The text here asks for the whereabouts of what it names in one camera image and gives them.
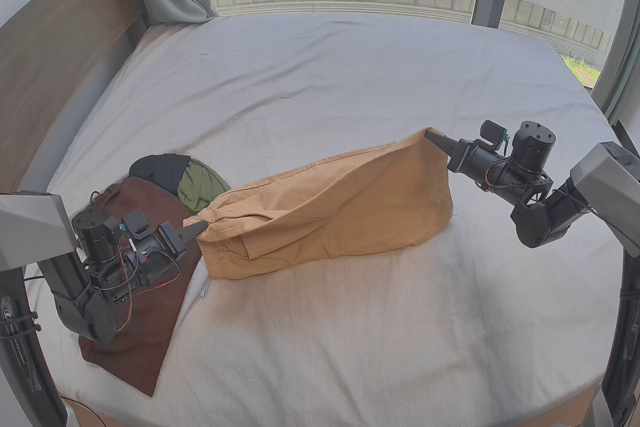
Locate tan shorts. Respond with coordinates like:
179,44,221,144
182,127,455,281

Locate black garment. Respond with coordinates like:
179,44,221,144
129,154,193,195

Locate bed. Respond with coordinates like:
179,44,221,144
0,0,640,427

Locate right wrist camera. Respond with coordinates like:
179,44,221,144
480,120,510,150

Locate green garment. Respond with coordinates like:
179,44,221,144
177,159,232,216

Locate brown garment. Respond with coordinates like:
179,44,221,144
80,177,201,398

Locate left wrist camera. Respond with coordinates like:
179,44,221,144
120,211,151,241

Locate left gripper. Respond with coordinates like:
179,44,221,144
131,222,189,274

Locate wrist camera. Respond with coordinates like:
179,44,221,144
480,120,510,150
120,211,151,241

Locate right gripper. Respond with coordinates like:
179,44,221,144
447,139,509,188

